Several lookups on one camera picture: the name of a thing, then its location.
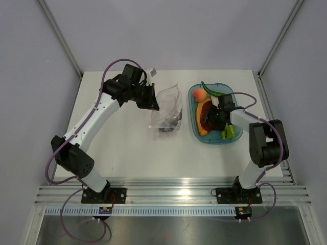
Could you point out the celery stalk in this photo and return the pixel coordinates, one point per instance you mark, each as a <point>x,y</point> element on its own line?
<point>225,103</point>

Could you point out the aluminium mounting rail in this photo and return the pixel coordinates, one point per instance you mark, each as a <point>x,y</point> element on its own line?
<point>177,192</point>

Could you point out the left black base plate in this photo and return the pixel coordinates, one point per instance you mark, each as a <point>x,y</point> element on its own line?
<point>115,195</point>

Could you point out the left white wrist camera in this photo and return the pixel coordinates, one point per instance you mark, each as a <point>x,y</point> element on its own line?
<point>151,72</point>

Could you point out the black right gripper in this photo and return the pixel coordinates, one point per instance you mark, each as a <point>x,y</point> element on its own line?
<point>217,126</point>

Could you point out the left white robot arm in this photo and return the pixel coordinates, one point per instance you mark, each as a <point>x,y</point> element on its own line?
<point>70,151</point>

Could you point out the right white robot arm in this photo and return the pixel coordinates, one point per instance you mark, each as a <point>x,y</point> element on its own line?
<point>267,148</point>

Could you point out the green chili pepper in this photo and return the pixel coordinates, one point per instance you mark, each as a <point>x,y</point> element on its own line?
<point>211,92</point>

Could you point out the clear zip top bag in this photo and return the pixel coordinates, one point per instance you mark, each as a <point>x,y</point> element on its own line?
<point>169,101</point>

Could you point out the aluminium frame post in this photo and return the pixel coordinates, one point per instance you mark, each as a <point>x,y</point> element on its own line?
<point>45,9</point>
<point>281,36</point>

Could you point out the left aluminium frame post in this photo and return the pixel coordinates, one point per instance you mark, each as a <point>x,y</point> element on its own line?
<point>45,9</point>

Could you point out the white slotted cable duct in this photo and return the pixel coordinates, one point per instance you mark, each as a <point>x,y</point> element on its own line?
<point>140,211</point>

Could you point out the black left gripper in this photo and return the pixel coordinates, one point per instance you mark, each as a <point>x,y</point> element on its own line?
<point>150,102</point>

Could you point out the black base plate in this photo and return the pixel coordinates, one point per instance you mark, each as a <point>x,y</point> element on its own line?
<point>227,195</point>
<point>115,195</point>

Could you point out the toy peach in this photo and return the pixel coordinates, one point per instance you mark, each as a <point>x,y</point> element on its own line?
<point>199,95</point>

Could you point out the orange papaya slice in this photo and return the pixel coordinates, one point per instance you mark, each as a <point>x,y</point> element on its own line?
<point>202,111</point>

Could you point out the teal plastic tray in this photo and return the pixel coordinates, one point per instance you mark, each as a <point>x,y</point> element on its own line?
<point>214,136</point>

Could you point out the right aluminium frame post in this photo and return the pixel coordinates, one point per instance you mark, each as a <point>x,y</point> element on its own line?
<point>281,36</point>

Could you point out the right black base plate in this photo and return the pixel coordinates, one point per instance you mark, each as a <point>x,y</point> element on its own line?
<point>227,195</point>

